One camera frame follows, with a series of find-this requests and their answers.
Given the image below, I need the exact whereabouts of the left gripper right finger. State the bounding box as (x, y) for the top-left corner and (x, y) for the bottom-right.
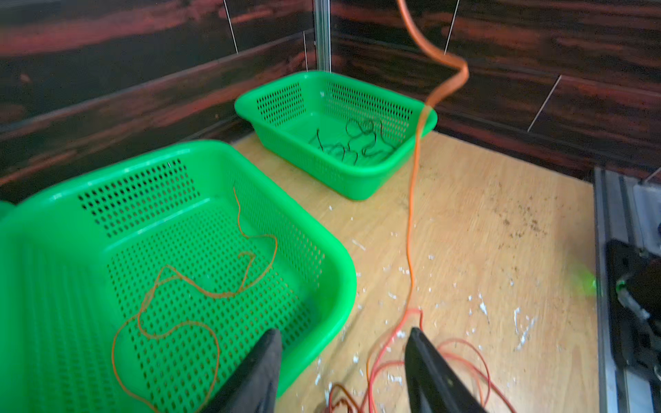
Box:
(405, 327), (485, 413)

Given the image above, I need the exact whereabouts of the right green basket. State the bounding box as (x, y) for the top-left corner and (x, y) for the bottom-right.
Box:
(234, 71), (437, 201)

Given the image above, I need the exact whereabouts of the orange cable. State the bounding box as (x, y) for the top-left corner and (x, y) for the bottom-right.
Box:
(110, 188), (280, 413)
(394, 0), (471, 311)

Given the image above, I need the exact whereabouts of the middle green basket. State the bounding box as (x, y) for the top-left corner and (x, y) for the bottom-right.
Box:
(1, 141), (356, 412)

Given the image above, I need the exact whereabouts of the green basket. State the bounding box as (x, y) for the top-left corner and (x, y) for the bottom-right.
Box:
(234, 71), (437, 201)
(1, 141), (356, 412)

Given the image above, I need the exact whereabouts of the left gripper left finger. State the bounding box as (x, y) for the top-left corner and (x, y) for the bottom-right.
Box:
(202, 329), (282, 413)

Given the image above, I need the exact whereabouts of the black cable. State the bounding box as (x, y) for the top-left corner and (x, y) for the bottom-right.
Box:
(308, 117), (401, 167)

